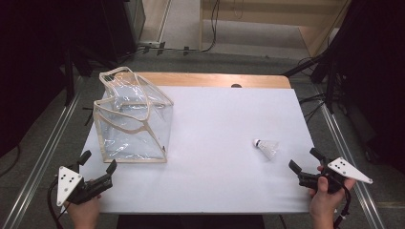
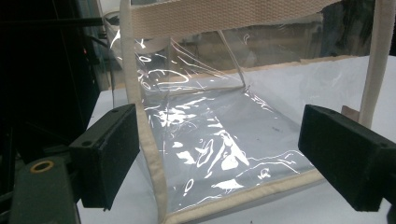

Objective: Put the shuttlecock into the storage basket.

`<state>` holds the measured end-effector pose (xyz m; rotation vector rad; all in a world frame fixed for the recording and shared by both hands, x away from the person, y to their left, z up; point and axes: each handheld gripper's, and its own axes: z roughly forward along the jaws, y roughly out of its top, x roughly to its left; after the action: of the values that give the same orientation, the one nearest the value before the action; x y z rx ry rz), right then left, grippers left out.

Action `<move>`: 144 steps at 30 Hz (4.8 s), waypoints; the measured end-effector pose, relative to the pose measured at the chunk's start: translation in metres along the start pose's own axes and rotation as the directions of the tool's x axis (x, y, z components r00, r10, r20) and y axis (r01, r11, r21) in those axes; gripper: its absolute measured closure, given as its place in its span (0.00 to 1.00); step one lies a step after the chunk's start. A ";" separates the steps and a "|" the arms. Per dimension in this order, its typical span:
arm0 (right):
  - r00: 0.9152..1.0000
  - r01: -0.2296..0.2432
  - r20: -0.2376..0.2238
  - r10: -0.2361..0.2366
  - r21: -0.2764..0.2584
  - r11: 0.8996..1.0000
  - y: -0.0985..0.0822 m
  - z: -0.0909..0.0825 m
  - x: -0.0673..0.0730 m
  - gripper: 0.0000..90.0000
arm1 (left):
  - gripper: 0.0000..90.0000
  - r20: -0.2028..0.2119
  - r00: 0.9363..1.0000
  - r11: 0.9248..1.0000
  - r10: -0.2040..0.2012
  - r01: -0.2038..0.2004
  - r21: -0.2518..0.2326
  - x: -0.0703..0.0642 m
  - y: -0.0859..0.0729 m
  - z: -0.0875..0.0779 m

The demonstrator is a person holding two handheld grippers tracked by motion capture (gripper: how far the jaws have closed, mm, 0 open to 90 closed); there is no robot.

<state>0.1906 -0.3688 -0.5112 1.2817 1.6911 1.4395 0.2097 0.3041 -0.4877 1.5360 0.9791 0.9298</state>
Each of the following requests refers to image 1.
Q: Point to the clear plastic bag beige trim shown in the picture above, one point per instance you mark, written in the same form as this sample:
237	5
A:
133	127

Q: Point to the aluminium floor rail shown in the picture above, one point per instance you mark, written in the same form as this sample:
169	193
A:
353	159
41	159

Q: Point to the white shuttlecock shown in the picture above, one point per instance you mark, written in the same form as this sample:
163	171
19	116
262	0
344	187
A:
269	148

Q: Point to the black metal stand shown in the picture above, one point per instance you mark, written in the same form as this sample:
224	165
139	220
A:
324	63

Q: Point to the person's left hand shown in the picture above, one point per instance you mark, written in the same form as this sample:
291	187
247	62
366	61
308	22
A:
84	213

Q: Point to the black cabinet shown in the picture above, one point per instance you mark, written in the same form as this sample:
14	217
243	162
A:
122	28

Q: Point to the person's right hand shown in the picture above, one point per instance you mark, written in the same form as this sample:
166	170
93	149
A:
323	206

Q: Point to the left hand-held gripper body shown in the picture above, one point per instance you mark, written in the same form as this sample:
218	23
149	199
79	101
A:
71	186

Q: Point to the white table mat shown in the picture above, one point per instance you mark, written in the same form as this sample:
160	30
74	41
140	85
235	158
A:
216	152

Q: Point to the dark curtain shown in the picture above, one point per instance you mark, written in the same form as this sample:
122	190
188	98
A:
379	79
31	63

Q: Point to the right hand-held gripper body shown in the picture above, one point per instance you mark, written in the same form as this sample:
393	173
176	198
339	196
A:
345	168

